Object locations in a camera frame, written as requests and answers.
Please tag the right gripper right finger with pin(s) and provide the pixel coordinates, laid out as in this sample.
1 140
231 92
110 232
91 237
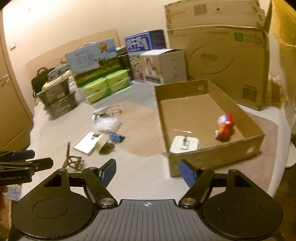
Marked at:
199 183

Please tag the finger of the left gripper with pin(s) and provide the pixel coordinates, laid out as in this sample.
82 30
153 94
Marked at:
11 156

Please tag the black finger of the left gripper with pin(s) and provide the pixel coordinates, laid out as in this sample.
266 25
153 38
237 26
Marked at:
32 165

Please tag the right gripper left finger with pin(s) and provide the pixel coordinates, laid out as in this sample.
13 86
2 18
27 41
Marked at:
96 182

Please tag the white card box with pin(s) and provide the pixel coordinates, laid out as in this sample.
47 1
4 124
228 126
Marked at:
86 144

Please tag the beige tape measure roll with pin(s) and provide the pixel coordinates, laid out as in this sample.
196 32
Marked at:
102 146

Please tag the white power adapter plug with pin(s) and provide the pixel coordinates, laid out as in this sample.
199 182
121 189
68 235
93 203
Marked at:
184 144

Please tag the blue binder clip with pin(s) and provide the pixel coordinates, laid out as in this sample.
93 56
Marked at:
115 138

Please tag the clear floss pick box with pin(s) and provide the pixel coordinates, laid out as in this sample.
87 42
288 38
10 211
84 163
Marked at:
106 125

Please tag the red Doraemon figurine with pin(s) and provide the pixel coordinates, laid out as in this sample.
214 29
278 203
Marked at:
225 126

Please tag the white remote control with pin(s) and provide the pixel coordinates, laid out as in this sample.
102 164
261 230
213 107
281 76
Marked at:
101 111

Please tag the chrome wire holder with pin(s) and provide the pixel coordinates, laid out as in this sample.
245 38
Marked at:
111 110

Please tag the green white tape roll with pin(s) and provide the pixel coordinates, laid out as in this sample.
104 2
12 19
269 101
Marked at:
95 117

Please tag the person left hand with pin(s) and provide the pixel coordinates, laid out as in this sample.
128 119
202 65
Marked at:
5 212

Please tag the wooden door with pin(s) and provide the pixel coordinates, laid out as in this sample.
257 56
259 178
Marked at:
15 122

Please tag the shallow cardboard tray box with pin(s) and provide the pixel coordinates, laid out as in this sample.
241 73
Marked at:
190 109

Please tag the lower dark storage basket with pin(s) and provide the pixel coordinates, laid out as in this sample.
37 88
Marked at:
62 106

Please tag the dark storage basket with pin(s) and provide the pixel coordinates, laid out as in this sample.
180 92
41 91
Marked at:
54 93
62 106

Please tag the upper dark storage basket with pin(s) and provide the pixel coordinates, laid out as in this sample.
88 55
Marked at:
54 93

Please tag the black laptop bag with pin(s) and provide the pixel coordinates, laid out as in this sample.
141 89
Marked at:
41 78

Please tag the green tissue pack bundle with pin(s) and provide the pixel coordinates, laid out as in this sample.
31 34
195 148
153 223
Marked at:
106 86

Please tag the white fan stand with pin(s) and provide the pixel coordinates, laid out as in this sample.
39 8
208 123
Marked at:
292 150

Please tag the green pasture milk box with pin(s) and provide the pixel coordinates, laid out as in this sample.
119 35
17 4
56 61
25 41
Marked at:
92 61

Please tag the white humidifier product box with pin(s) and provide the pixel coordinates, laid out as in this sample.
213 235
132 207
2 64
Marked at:
163 66

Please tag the large brown cardboard box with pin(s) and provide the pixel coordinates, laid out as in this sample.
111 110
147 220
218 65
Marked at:
225 42

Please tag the blue milk carton box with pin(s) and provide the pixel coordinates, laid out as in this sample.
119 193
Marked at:
141 43

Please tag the yellow plastic bag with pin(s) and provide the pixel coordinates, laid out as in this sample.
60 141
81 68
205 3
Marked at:
284 23

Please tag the white wall switch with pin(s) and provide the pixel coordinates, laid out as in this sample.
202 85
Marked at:
12 46

